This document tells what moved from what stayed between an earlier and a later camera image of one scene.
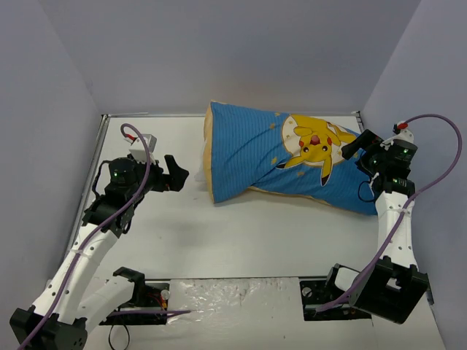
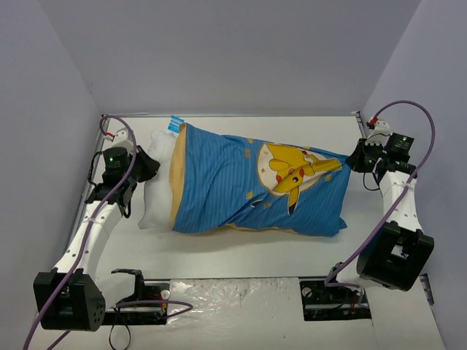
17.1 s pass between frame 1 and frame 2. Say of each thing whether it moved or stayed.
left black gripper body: moved
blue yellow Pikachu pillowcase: moved
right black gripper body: stayed
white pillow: moved
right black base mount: stayed
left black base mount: stayed
